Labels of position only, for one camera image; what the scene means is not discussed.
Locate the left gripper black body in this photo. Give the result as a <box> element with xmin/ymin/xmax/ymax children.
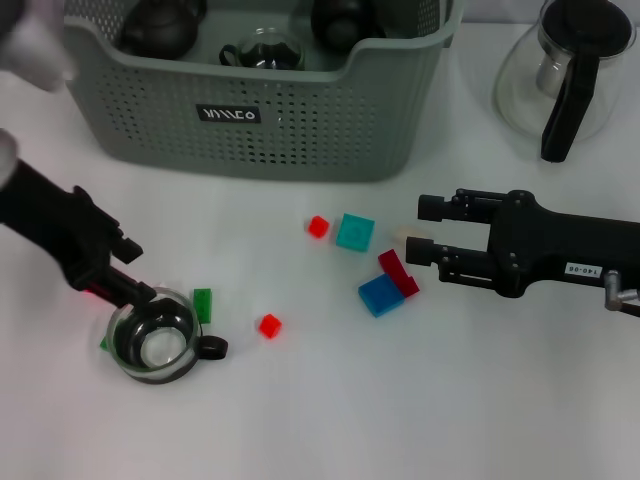
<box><xmin>0</xmin><ymin>157</ymin><xmax>124</xmax><ymax>292</ymax></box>

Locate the dark red long toy brick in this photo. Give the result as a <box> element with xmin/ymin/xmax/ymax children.
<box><xmin>378</xmin><ymin>248</ymin><xmax>421</xmax><ymax>300</ymax></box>

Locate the teal square toy brick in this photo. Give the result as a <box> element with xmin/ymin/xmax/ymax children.
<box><xmin>334</xmin><ymin>213</ymin><xmax>377</xmax><ymax>253</ymax></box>

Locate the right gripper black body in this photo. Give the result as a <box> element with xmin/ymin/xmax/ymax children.
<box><xmin>487</xmin><ymin>188</ymin><xmax>640</xmax><ymax>299</ymax></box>

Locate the grey perforated storage basket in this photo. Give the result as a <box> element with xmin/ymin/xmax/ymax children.
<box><xmin>63</xmin><ymin>0</ymin><xmax>466</xmax><ymax>182</ymax></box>

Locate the blue square toy brick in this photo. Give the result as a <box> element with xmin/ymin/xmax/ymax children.
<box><xmin>358</xmin><ymin>272</ymin><xmax>407</xmax><ymax>319</ymax></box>

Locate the glass carafe with black handle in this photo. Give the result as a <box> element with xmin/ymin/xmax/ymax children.
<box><xmin>494</xmin><ymin>0</ymin><xmax>632</xmax><ymax>164</ymax></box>

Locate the right gripper cable with connector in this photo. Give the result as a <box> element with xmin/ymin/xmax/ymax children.
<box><xmin>602</xmin><ymin>269</ymin><xmax>640</xmax><ymax>319</ymax></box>

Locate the black clay teapot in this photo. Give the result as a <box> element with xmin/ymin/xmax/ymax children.
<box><xmin>119</xmin><ymin>0</ymin><xmax>209</xmax><ymax>59</ymax></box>

